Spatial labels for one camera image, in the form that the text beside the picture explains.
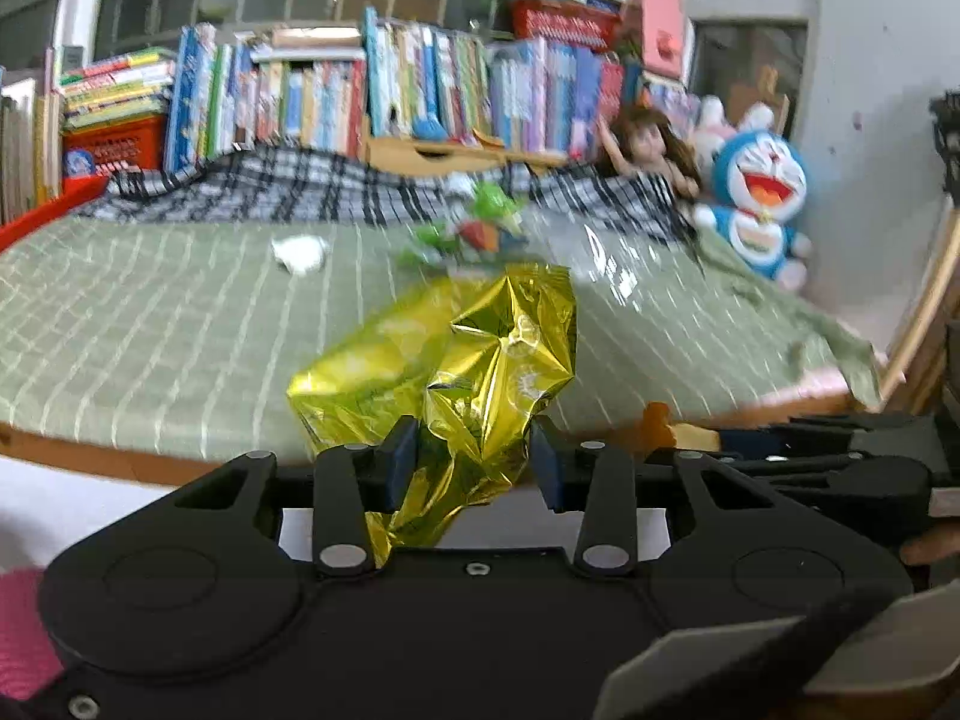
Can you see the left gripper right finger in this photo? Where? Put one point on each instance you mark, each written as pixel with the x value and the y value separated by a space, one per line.
pixel 596 479

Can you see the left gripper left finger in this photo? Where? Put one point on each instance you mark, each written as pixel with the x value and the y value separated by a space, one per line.
pixel 348 482

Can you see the gold foil wrapper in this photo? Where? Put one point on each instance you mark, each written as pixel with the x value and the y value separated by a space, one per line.
pixel 473 360

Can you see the clear plastic bag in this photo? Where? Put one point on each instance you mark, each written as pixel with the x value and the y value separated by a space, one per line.
pixel 620 265

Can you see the white tissue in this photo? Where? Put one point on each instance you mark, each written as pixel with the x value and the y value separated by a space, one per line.
pixel 300 255

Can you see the green candy wrapper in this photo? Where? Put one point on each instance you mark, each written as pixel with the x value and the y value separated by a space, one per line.
pixel 480 224

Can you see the row of books on organizer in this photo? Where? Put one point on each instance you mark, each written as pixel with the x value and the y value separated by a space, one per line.
pixel 530 95

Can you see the row of books centre left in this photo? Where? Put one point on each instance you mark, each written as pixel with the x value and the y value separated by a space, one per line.
pixel 293 86

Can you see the stack of flat books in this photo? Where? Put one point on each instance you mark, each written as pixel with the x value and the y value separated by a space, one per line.
pixel 118 89

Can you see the upright books far left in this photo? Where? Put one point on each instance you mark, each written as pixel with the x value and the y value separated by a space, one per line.
pixel 31 149

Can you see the green checked tablecloth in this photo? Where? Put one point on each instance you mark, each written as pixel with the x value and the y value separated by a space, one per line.
pixel 182 339

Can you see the black white plaid cloth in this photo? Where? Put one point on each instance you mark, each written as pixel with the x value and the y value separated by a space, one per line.
pixel 277 184

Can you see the blue Doraemon plush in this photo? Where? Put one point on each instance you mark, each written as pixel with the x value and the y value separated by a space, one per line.
pixel 759 187

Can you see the wooden desk organizer drawer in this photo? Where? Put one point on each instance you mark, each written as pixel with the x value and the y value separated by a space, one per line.
pixel 410 158

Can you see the brown haired doll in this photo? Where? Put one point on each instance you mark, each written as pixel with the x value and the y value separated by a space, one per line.
pixel 641 140

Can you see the pink white rabbit plush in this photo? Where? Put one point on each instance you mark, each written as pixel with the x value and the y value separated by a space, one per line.
pixel 712 131

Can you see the magenta knitted sleeve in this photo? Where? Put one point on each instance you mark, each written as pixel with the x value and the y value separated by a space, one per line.
pixel 27 659

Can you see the red crate left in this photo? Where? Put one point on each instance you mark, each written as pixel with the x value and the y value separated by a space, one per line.
pixel 119 146

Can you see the red tray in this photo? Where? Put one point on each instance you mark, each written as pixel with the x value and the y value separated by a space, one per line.
pixel 77 192

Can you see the red plastic basket top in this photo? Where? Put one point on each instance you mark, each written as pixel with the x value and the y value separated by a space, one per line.
pixel 565 21

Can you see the pink box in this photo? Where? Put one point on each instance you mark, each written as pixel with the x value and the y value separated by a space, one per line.
pixel 657 27

